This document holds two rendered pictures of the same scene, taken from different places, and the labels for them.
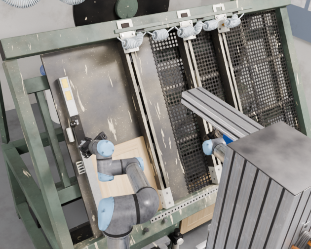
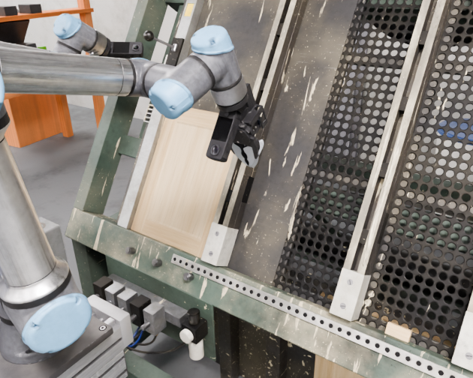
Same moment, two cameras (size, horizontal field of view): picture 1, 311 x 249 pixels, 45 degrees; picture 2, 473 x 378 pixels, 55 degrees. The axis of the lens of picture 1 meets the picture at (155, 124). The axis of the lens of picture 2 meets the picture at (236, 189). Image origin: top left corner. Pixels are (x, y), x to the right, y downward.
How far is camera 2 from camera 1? 2.11 m
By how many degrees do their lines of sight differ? 61
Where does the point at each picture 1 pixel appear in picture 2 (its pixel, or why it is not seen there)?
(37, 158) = not seen: hidden behind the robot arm
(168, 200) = (210, 247)
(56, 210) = (96, 145)
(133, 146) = not seen: hidden behind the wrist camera
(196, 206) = (258, 312)
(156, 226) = (175, 274)
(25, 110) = (138, 11)
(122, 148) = (212, 121)
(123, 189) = (177, 183)
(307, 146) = not seen: outside the picture
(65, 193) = (131, 144)
